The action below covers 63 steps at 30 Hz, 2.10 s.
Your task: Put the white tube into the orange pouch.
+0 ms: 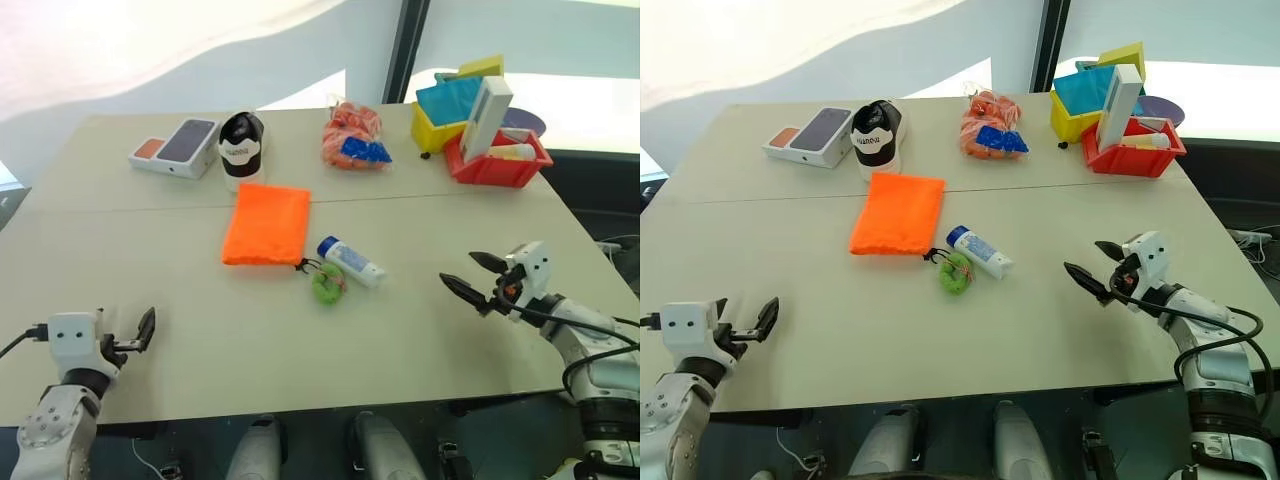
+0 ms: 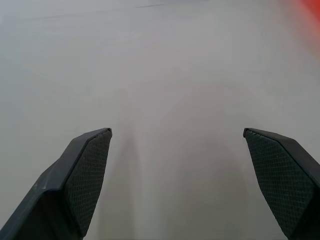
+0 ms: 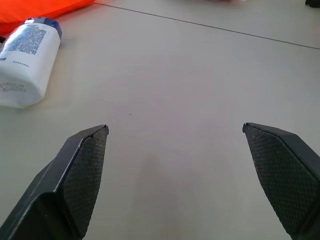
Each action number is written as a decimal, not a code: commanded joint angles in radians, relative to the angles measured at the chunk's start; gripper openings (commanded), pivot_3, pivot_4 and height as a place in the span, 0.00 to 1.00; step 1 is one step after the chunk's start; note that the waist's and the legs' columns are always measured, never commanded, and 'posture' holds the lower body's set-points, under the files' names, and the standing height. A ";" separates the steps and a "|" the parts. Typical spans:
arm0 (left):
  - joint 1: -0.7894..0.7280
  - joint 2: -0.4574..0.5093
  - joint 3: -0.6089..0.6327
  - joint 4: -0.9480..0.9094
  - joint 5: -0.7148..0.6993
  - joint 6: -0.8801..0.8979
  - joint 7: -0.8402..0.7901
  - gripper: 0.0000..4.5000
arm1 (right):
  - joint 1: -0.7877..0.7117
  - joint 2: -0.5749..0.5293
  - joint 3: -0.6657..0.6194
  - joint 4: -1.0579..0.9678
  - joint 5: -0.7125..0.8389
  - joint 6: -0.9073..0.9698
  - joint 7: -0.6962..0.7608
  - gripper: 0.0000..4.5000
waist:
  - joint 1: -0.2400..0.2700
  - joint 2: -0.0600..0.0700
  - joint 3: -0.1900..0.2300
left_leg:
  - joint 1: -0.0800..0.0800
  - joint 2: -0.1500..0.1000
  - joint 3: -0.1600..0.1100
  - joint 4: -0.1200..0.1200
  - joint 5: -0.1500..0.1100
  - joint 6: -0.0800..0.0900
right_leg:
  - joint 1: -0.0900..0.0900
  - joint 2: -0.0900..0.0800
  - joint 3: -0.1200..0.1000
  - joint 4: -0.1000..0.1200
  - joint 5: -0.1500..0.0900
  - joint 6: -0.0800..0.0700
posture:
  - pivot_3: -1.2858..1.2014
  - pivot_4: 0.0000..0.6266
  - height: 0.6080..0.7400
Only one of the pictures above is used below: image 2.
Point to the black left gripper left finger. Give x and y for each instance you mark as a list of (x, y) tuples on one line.
[(75, 185)]

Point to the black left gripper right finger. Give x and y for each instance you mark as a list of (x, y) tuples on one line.
[(282, 180)]

